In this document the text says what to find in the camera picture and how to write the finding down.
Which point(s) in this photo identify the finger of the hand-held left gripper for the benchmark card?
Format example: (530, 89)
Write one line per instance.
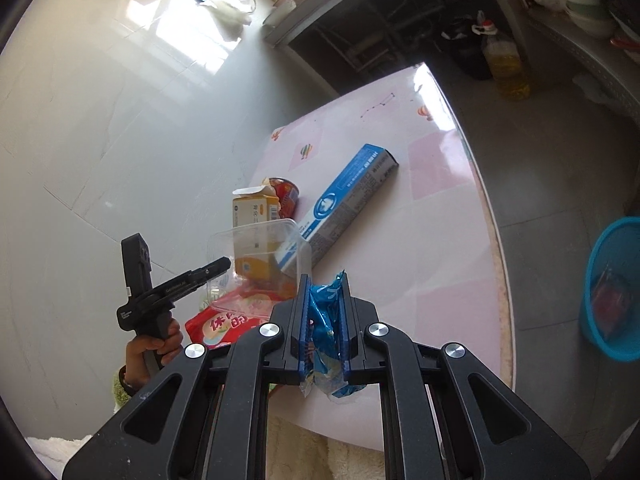
(212, 267)

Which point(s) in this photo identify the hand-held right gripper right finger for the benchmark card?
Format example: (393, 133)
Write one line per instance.
(345, 332)

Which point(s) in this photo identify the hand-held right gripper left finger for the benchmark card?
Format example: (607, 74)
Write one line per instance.
(303, 325)

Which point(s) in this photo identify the blue snack wrapper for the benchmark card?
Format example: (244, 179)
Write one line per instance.
(324, 335)

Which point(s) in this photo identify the clear plastic container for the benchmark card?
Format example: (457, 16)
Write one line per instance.
(260, 240)

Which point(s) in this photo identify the red snack bag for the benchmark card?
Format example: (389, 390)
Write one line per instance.
(225, 321)

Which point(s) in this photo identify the blue plastic basket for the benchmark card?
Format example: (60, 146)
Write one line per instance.
(600, 257)

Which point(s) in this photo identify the person's left hand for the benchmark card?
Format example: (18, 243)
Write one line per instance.
(137, 360)

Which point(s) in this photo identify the yellow orange carton box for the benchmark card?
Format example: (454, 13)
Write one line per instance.
(252, 210)

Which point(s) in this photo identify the red paper cup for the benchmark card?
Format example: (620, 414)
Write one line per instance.
(287, 195)

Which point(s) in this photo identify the white fleece garment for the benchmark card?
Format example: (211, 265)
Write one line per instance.
(300, 455)

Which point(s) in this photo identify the blue toothpaste box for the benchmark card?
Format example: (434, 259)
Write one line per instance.
(340, 200)

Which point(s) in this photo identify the pink patterned tablecloth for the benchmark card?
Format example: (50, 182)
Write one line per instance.
(425, 210)

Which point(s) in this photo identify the white rag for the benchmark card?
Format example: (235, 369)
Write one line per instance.
(232, 12)

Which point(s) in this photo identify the white bowl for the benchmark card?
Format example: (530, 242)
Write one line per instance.
(277, 15)

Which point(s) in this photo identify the dark red packet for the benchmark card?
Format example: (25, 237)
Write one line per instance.
(607, 295)

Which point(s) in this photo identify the black bucket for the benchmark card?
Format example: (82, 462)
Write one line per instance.
(465, 50)

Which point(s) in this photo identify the cooking oil bottle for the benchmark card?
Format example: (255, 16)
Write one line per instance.
(510, 70)

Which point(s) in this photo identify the perforated metal shelf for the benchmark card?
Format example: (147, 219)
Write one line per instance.
(612, 67)

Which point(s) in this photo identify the stack of white bowls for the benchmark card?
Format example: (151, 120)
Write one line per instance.
(585, 10)

